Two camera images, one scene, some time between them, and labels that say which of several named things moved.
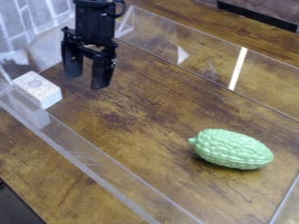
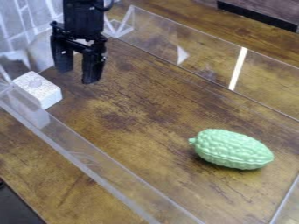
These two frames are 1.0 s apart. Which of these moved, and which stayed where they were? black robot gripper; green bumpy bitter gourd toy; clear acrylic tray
Moved: black robot gripper
Stayed: green bumpy bitter gourd toy; clear acrylic tray
